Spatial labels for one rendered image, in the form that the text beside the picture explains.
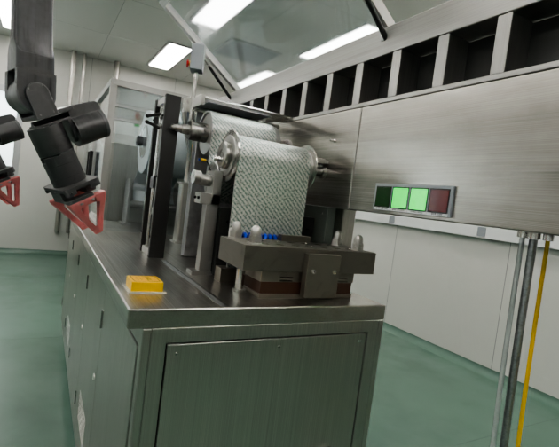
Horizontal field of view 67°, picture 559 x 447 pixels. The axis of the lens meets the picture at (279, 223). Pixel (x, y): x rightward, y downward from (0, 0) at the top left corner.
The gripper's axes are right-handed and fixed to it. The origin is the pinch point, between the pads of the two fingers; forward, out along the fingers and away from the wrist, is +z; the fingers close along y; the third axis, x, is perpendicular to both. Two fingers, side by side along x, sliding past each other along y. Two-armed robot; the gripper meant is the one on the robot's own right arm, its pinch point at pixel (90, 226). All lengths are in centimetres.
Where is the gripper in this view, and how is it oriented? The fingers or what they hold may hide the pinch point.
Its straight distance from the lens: 87.4
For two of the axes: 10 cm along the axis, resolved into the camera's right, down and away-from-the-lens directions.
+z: 2.2, 8.8, 4.1
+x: -6.5, 4.5, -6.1
